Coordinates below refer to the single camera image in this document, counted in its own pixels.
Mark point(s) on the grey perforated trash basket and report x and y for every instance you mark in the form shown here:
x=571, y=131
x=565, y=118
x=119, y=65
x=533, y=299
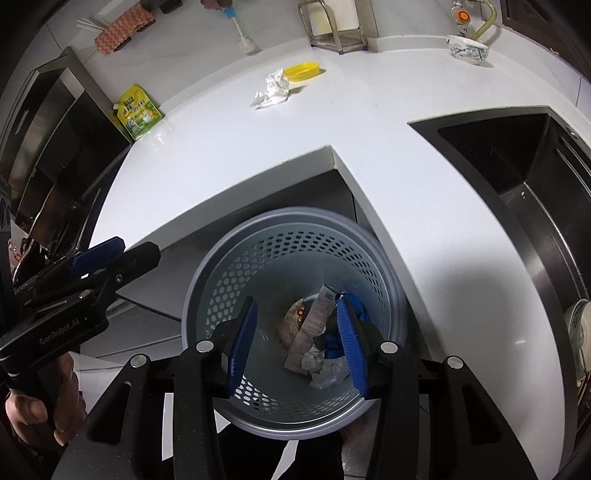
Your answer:
x=277, y=258

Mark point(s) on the person's left hand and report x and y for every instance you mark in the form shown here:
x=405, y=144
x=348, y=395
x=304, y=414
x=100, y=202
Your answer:
x=56, y=416

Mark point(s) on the black sink basin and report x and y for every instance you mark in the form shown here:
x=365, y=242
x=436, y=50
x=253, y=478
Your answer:
x=532, y=169

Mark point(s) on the long white receipt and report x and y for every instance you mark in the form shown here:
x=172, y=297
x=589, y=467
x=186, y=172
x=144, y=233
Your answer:
x=313, y=326

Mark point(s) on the orange checkered dish cloth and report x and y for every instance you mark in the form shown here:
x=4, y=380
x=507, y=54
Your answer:
x=120, y=31

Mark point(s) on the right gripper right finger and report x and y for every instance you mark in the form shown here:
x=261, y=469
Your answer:
x=360, y=338

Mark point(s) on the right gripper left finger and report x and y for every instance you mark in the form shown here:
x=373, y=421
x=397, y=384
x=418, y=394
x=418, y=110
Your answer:
x=232, y=340

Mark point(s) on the clear plastic bag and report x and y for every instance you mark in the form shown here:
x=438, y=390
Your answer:
x=332, y=373

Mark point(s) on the blue white bottle brush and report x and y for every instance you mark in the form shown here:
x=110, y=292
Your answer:
x=244, y=43

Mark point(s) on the orange knob gas fitting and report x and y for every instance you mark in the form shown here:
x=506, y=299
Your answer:
x=462, y=17

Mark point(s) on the yellow plastic lid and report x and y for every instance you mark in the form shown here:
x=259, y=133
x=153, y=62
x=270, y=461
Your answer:
x=302, y=72

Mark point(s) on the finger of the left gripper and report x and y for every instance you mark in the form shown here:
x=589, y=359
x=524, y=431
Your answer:
x=97, y=257

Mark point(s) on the white cutting board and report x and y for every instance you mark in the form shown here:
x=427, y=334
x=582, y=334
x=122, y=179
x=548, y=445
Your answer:
x=346, y=16

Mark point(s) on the printed paper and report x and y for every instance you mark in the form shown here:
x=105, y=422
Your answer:
x=312, y=361

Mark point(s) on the white patterned ceramic bowl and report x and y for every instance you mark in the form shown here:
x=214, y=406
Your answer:
x=467, y=50

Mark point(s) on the steel cutting board rack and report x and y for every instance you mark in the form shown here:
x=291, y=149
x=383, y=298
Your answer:
x=340, y=42

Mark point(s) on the crumpled white tissue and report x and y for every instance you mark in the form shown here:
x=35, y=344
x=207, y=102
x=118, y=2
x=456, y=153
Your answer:
x=276, y=91

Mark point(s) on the yellow green detergent pouch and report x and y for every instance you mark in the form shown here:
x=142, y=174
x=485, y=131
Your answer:
x=136, y=112

